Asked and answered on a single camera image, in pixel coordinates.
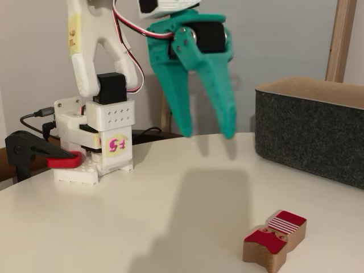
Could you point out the grey shelf back panel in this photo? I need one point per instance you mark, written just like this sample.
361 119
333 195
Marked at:
284 42

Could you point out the dark grey felt basket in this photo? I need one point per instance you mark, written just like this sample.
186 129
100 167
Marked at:
298 133

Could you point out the teal gripper black servo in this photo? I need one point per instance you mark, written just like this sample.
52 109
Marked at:
205 38

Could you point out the light wooden shelf post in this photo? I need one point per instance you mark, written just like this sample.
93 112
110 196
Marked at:
339 42
165 119

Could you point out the wooden block with red top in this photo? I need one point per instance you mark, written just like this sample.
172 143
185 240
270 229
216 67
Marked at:
261 241

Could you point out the black clamp with red pad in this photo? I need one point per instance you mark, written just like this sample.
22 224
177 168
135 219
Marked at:
20 145

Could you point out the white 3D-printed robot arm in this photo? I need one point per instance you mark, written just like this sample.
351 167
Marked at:
82 65

